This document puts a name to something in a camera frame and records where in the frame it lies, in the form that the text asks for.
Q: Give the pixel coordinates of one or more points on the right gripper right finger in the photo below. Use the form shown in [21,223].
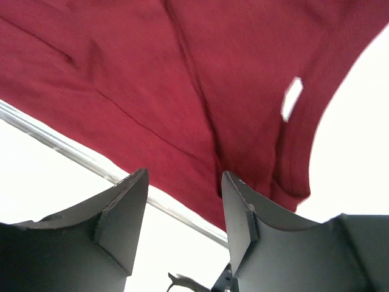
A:
[273,249]

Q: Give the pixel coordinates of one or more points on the dark red t shirt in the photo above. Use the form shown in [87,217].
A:
[188,89]

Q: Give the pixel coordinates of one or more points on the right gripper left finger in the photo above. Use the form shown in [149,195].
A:
[90,246]

